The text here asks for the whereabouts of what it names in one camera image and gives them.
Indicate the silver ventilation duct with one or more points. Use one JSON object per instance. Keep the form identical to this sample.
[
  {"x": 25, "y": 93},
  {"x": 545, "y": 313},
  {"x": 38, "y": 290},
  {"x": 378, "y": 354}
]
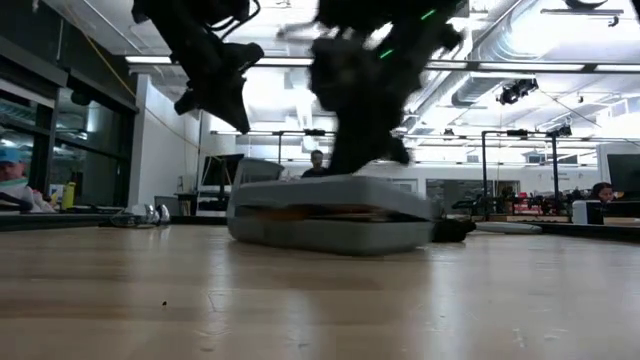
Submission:
[{"x": 477, "y": 90}]

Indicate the black metal rig frame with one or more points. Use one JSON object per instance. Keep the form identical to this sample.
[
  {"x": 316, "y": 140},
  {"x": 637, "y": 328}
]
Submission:
[{"x": 50, "y": 222}]

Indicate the person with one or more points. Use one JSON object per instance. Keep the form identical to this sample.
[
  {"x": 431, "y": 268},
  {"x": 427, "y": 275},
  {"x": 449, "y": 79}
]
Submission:
[
  {"x": 602, "y": 192},
  {"x": 316, "y": 165},
  {"x": 17, "y": 185}
]

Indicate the green bottle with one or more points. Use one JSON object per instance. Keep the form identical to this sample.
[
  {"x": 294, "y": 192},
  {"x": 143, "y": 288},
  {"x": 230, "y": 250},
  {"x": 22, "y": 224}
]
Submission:
[{"x": 68, "y": 196}]

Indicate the silver utility knife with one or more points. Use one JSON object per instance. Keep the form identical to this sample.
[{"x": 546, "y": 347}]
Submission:
[{"x": 510, "y": 228}]

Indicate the black computer monitor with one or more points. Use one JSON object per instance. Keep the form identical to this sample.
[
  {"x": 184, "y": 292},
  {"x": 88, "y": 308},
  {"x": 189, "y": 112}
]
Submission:
[
  {"x": 222, "y": 170},
  {"x": 625, "y": 172}
]

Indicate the grey plastic tool case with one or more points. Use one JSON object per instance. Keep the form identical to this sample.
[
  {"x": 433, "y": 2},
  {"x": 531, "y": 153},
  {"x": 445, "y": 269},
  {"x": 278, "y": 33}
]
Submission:
[{"x": 325, "y": 235}]

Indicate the ceiling light strip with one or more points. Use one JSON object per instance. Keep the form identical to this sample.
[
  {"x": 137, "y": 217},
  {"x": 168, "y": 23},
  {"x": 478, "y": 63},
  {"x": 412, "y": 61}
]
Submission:
[
  {"x": 530, "y": 66},
  {"x": 148, "y": 59}
]

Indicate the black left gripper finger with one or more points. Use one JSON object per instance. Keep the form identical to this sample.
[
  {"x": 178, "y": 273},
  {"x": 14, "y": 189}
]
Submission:
[
  {"x": 232, "y": 107},
  {"x": 187, "y": 104}
]

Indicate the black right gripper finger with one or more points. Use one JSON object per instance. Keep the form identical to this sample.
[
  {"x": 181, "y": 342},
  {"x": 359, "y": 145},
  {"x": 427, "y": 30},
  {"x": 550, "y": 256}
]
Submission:
[
  {"x": 357, "y": 147},
  {"x": 399, "y": 152}
]

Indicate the white box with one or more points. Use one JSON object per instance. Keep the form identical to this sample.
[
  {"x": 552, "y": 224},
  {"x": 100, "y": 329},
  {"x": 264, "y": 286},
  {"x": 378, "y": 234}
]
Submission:
[{"x": 582, "y": 212}]

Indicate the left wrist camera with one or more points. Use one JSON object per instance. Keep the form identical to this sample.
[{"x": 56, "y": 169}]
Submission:
[{"x": 247, "y": 55}]

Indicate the black ceiling spotlights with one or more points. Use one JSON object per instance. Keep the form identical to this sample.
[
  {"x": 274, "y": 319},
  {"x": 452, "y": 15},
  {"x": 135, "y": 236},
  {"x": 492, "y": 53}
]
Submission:
[{"x": 517, "y": 91}]

